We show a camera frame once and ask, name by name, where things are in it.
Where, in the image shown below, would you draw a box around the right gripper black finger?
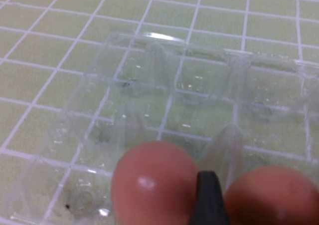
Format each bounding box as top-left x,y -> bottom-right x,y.
190,170 -> 230,225

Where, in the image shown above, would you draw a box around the brown egg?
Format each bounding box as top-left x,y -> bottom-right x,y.
111,140 -> 200,225
223,166 -> 319,225

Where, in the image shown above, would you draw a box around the clear plastic egg tray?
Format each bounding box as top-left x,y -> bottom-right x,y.
9,31 -> 319,225

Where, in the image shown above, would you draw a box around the green checked tablecloth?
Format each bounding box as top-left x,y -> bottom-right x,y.
0,0 -> 319,225

